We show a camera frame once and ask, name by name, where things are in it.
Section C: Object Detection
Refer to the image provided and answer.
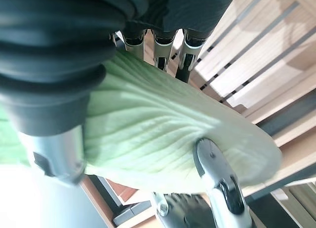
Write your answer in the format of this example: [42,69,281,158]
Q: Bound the left robot hand silver fingers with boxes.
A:
[150,137,253,228]

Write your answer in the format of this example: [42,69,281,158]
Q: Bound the right robot hand black cloth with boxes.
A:
[0,0,238,187]

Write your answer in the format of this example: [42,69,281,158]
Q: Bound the light wooden slatted shelf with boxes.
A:
[145,0,316,228]

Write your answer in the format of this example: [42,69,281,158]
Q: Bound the brown wooden frame grey bracket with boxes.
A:
[79,175,160,228]

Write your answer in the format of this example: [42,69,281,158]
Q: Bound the pale green cabbage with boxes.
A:
[0,49,283,195]

